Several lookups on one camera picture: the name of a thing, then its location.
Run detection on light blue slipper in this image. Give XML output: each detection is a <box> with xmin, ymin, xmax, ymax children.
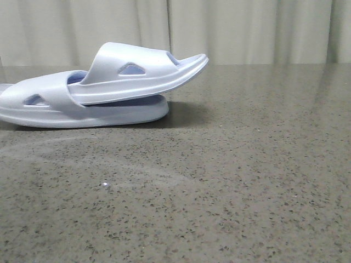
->
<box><xmin>1</xmin><ymin>70</ymin><xmax>168</xmax><ymax>128</ymax></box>
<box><xmin>69</xmin><ymin>42</ymin><xmax>208</xmax><ymax>105</ymax></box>

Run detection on white curtain backdrop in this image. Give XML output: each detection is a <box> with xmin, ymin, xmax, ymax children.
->
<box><xmin>1</xmin><ymin>1</ymin><xmax>350</xmax><ymax>66</ymax></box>

